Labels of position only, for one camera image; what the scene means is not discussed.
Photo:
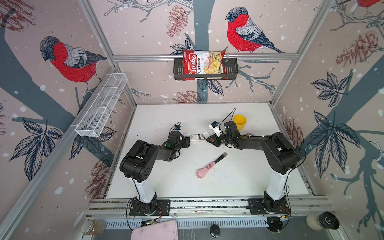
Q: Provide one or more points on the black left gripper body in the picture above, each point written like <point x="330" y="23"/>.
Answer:
<point x="184" y="143"/>

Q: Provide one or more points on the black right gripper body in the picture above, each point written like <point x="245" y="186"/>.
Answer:
<point x="222" y="139"/>

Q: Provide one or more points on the white battery cover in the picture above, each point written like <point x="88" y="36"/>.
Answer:
<point x="205" y="134"/>

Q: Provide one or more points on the white remote control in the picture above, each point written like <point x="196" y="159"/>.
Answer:
<point x="192" y="137"/>

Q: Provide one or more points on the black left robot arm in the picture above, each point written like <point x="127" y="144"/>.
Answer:
<point x="137" y="165"/>

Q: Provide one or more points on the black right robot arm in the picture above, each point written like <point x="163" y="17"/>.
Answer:
<point x="281" y="155"/>

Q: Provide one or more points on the yellow plastic goblet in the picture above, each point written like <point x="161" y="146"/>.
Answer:
<point x="240" y="121"/>

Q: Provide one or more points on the red cassava chips bag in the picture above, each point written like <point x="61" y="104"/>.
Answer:
<point x="203" y="62"/>

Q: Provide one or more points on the pink cloth pad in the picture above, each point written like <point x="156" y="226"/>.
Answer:
<point x="167" y="230"/>

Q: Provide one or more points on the black round knob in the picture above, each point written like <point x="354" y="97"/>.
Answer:
<point x="215" y="231"/>

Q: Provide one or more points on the glass jar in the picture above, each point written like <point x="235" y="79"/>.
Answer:
<point x="93" y="227"/>

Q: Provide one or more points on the white tape roll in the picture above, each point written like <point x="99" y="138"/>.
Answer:
<point x="326" y="220"/>

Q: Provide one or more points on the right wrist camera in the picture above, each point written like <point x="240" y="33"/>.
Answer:
<point x="215" y="126"/>

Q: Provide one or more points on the pink handled scraper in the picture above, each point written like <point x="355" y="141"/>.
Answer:
<point x="203" y="171"/>

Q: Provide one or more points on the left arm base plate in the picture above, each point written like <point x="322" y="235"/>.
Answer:
<point x="155" y="208"/>

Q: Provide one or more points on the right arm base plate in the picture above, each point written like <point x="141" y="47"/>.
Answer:
<point x="255" y="207"/>

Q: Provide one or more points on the black wall basket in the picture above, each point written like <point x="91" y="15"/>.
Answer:
<point x="231" y="71"/>

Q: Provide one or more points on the aluminium mounting rail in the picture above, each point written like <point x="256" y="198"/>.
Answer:
<point x="210" y="207"/>

